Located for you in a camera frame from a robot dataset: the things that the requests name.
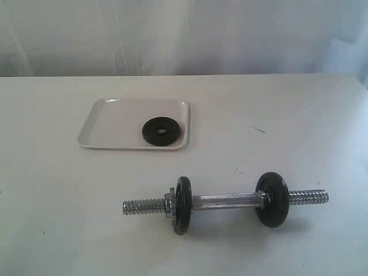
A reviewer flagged chrome spin collar nut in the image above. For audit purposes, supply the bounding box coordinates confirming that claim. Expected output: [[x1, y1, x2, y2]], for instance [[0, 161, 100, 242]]
[[164, 187, 176, 226]]

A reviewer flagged black plate without collar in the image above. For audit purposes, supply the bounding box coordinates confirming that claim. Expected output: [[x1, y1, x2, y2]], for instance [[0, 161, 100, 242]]
[[255, 172, 290, 228]]

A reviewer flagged white backdrop curtain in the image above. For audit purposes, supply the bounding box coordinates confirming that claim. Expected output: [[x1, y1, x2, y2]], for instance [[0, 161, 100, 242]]
[[1, 1, 367, 78]]

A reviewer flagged black weight plate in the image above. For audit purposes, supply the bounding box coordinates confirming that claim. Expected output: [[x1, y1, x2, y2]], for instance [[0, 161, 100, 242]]
[[141, 117, 181, 147]]

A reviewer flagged black plate with collar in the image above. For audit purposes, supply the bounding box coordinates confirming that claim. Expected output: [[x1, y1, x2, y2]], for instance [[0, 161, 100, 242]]
[[172, 177, 193, 235]]

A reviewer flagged white rectangular tray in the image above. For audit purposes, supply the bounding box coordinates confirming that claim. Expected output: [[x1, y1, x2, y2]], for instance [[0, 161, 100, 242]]
[[77, 98, 190, 151]]

